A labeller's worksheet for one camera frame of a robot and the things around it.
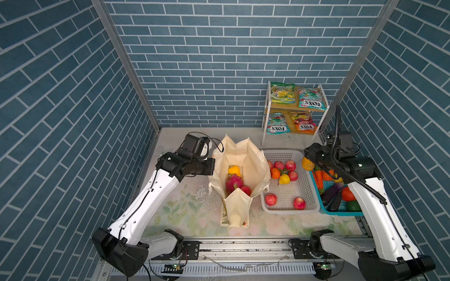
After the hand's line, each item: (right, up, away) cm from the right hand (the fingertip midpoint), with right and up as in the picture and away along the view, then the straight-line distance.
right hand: (305, 149), depth 71 cm
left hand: (-38, -7, +2) cm, 38 cm away
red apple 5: (-12, -24, +11) cm, 29 cm away
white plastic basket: (-3, -24, +18) cm, 30 cm away
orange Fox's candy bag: (+10, +15, +28) cm, 33 cm away
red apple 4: (+2, -15, +21) cm, 26 cm away
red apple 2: (-4, -10, +26) cm, 28 cm away
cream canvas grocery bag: (-29, -26, +3) cm, 39 cm away
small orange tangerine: (-8, -14, +20) cm, 25 cm away
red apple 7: (+2, -26, +11) cm, 28 cm away
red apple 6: (-24, -19, +9) cm, 32 cm away
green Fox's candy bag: (-5, +13, +27) cm, 30 cm away
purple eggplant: (+18, -24, +16) cm, 34 cm away
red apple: (-9, -10, +26) cm, 29 cm away
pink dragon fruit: (-29, -17, +14) cm, 37 cm away
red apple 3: (+2, -10, +25) cm, 27 cm away
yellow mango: (-29, -12, +23) cm, 39 cm away
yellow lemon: (-3, -17, +20) cm, 27 cm away
